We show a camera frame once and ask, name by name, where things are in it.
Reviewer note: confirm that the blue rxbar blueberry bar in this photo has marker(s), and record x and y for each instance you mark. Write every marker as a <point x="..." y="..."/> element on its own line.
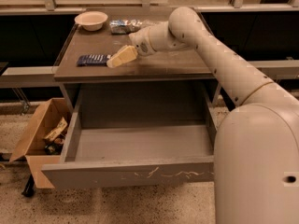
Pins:
<point x="93" y="60"/>

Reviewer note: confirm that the white bowl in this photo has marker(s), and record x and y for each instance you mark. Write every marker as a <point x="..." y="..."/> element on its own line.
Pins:
<point x="91" y="20"/>

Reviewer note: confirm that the open grey top drawer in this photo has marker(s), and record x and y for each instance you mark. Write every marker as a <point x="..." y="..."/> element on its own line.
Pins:
<point x="135" y="135"/>

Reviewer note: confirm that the grey cabinet with glass top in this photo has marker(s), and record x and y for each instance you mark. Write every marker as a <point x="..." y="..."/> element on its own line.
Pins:
<point x="168" y="65"/>

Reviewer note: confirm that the snack packets in box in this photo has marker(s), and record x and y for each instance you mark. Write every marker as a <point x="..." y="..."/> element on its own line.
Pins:
<point x="54" y="140"/>

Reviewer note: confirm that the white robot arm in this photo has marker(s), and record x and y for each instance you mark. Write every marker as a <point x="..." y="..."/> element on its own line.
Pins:
<point x="256" y="150"/>

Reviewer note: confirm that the brown cardboard box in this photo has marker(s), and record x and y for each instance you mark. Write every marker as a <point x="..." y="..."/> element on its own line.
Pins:
<point x="31" y="145"/>

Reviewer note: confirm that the silver blue snack bag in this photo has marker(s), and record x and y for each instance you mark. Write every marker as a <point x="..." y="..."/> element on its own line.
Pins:
<point x="124" y="27"/>

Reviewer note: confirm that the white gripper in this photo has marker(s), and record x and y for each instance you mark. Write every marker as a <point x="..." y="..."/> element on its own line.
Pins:
<point x="140" y="42"/>

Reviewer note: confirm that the clear plastic water bottle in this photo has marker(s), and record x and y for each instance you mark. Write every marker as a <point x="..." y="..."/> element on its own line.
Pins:
<point x="148" y="23"/>

